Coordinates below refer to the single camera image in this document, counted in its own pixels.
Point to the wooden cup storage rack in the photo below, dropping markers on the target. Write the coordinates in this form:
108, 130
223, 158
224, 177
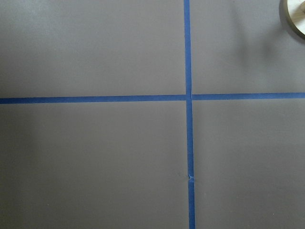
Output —
292, 18

